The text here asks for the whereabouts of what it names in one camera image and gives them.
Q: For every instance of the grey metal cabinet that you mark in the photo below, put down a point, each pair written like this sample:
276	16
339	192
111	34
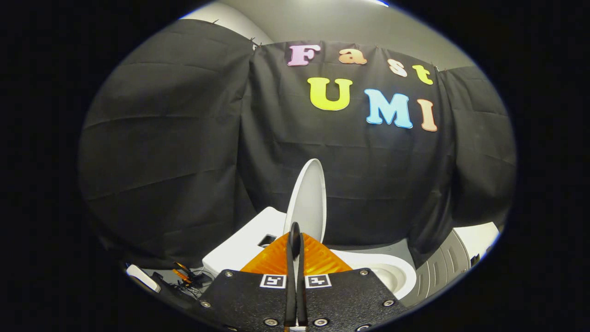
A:
438	269

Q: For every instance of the white handheld device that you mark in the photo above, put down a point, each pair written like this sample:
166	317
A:
143	278

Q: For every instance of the white toilet lid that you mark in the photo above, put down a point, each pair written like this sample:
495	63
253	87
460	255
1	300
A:
309	203

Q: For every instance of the orange and black device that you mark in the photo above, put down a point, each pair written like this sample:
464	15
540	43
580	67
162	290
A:
189	275

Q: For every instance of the white toilet body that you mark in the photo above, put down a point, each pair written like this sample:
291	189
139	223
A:
239	249

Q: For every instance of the black backdrop cloth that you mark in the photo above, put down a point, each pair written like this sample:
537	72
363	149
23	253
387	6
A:
175	152

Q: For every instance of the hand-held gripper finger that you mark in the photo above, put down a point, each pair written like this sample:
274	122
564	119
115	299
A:
301	286
290	286

